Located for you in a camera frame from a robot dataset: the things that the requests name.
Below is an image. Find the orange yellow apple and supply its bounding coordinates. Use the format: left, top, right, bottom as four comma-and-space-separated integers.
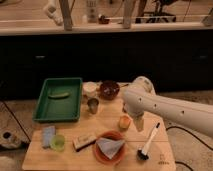
118, 115, 131, 129

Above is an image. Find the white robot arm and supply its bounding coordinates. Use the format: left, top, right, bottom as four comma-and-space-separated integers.
122, 76, 213, 138

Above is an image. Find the green plastic tray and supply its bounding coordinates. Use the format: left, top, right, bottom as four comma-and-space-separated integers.
33, 77, 82, 123

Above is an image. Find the orange plate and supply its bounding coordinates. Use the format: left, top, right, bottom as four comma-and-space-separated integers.
93, 131, 125, 165

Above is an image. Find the black white dish brush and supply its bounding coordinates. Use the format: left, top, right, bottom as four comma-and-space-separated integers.
137, 123, 160, 160

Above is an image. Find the grey folded cloth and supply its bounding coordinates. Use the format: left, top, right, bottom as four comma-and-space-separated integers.
96, 137, 125, 159

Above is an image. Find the dark red bowl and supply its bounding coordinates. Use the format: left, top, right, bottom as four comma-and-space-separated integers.
100, 80, 120, 100

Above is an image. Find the small metal cup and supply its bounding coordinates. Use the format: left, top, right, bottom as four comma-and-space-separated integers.
87, 98, 99, 114

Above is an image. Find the white ceramic cup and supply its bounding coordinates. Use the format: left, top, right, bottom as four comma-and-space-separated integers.
83, 82, 97, 98

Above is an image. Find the wooden block eraser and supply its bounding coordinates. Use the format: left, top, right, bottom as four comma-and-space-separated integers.
73, 133, 97, 152

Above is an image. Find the green cucumber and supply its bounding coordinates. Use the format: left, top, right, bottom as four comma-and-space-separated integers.
48, 92, 70, 99

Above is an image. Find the light green plastic cup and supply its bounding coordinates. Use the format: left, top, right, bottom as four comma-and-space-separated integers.
50, 134, 65, 152

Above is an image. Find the white round floor object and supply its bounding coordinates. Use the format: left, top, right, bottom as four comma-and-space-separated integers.
1, 132, 22, 149

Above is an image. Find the wooden shelf counter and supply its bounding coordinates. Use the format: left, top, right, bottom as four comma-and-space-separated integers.
0, 19, 213, 36

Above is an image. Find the black power cable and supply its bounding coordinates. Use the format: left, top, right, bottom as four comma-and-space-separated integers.
165, 125, 213, 171

